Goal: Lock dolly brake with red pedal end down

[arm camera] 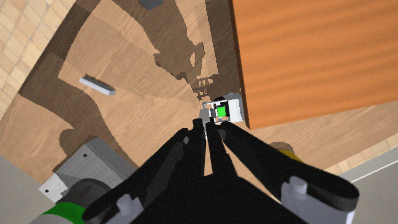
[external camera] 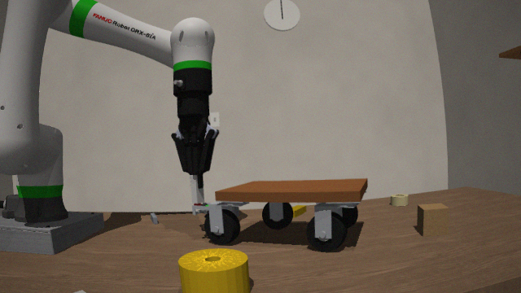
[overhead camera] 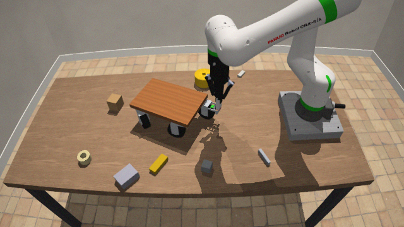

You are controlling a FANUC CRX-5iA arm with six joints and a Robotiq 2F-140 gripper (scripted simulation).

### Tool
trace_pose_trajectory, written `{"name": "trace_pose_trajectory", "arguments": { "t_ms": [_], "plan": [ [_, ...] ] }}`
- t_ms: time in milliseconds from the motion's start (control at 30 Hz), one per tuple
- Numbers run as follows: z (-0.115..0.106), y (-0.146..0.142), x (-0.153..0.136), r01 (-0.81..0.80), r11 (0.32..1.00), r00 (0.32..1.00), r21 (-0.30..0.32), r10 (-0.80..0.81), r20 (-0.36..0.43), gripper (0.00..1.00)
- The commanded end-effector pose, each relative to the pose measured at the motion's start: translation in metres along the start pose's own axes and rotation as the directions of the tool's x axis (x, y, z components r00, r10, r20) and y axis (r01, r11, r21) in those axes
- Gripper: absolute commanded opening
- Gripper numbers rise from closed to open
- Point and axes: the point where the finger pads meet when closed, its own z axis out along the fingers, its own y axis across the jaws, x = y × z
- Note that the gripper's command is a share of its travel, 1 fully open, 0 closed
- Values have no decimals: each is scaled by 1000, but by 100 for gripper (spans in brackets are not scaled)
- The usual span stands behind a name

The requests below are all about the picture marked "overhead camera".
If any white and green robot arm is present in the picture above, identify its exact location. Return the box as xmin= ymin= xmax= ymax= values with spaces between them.
xmin=205 ymin=0 xmax=362 ymax=122

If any yellow rectangular block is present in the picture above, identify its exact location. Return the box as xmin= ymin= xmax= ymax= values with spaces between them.
xmin=149 ymin=154 xmax=168 ymax=174

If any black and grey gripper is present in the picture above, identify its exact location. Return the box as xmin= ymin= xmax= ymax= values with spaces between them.
xmin=205 ymin=66 xmax=235 ymax=110

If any brown wooden dolly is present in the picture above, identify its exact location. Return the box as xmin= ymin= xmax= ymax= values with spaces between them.
xmin=129 ymin=78 xmax=221 ymax=137

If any beige roll of masking tape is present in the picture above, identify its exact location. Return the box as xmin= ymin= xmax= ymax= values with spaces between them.
xmin=77 ymin=150 xmax=92 ymax=165

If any yellow cylinder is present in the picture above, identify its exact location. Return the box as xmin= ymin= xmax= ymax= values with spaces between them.
xmin=194 ymin=69 xmax=210 ymax=88

